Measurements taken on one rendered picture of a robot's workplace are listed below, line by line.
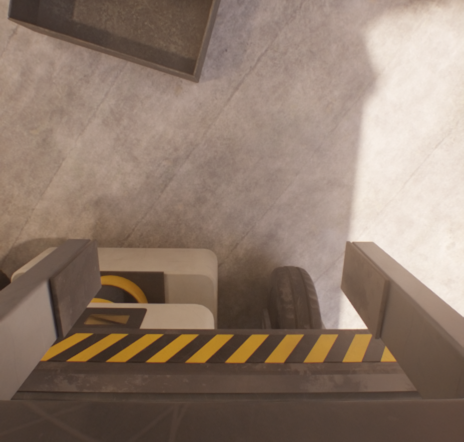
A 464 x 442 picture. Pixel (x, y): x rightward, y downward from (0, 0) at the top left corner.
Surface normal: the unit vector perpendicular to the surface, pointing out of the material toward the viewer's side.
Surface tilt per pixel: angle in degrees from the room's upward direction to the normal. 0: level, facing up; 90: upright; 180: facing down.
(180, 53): 0
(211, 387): 0
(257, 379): 0
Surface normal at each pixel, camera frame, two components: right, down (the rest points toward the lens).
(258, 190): 0.02, 0.27
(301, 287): 0.02, -0.80
